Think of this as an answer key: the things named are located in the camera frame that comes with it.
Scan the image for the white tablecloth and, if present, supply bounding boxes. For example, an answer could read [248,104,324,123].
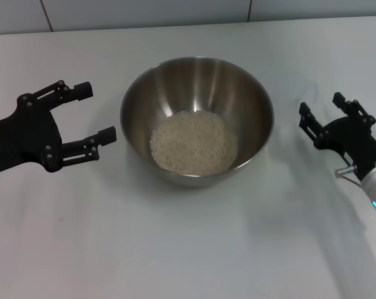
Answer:
[0,17,376,299]

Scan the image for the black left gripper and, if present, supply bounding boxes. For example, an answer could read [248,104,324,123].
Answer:
[0,80,118,174]

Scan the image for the white rice grains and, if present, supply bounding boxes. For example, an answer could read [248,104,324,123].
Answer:
[149,110,240,177]

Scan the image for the grey cable with metal plug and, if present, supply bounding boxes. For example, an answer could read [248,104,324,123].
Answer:
[334,166,368,189]

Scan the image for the stainless steel mixing bowl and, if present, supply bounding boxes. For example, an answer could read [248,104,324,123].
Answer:
[120,56,275,189]

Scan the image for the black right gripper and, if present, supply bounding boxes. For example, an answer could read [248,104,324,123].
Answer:
[298,92,376,182]

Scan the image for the white partition panel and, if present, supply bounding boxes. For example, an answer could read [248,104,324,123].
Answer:
[246,0,376,23]
[40,0,251,33]
[0,0,54,36]

